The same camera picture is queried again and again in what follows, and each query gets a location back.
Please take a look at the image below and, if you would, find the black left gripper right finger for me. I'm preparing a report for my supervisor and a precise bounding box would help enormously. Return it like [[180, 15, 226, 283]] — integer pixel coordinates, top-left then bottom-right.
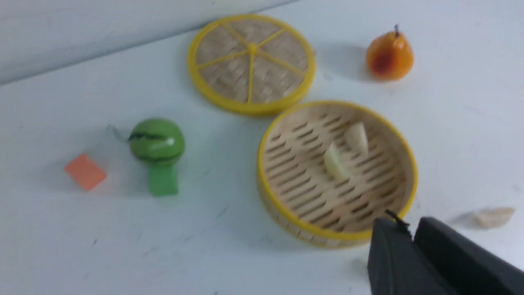
[[414, 217, 524, 295]]

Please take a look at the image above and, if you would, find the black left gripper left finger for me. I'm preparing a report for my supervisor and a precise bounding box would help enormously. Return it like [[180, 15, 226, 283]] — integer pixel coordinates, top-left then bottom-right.
[[367, 209, 459, 295]]

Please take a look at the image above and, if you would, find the pale beige dumpling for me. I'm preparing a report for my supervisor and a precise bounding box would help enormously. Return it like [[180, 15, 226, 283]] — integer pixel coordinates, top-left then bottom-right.
[[344, 122, 369, 157], [473, 207, 516, 229]]

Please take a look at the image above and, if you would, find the bamboo steamer tray yellow rim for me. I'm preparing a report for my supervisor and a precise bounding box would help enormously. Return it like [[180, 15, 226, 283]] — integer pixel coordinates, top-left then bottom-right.
[[257, 100, 418, 248]]

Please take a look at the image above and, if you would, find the green dumpling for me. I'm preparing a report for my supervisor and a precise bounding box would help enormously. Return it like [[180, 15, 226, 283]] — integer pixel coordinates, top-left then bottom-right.
[[323, 142, 352, 181]]

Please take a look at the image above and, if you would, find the woven bamboo steamer lid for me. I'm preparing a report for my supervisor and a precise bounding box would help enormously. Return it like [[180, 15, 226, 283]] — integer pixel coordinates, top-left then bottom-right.
[[187, 14, 316, 116]]

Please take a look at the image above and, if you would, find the orange toy pear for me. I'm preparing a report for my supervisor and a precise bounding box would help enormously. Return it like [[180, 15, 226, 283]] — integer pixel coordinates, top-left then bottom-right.
[[365, 24, 414, 82]]

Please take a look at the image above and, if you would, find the green toy watermelon ball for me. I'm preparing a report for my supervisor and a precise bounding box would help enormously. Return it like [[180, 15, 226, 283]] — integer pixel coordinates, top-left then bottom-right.
[[106, 117, 186, 166]]

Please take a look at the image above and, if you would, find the orange cube block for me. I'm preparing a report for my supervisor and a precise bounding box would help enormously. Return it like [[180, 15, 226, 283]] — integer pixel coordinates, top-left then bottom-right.
[[64, 153, 107, 192]]

